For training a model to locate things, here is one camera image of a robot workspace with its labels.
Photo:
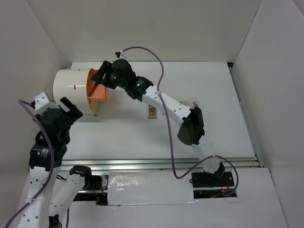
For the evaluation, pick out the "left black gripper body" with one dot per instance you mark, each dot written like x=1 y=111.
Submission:
x=66 y=136

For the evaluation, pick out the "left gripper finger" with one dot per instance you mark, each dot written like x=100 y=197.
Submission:
x=72 y=115
x=66 y=102

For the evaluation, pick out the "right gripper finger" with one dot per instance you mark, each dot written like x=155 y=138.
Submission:
x=105 y=69
x=98 y=78

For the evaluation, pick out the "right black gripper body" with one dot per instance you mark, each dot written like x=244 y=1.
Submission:
x=113 y=81

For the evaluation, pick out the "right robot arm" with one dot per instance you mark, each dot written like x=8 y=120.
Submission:
x=190 y=120

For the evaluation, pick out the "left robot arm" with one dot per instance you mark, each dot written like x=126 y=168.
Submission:
x=41 y=210

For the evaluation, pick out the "white cylindrical drawer cabinet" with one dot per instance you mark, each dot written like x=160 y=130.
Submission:
x=71 y=83

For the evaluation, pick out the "long brown eyeshadow palette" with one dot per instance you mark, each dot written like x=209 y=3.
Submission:
x=152 y=112

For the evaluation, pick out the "white cover plate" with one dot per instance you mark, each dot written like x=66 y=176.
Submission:
x=148 y=188

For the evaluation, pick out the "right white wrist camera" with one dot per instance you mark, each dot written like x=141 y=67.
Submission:
x=119 y=55

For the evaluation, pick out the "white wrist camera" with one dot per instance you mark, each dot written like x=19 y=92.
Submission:
x=119 y=55
x=42 y=102

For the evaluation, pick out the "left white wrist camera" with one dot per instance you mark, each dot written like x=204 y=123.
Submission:
x=42 y=102

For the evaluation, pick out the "aluminium rail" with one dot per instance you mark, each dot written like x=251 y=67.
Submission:
x=145 y=164

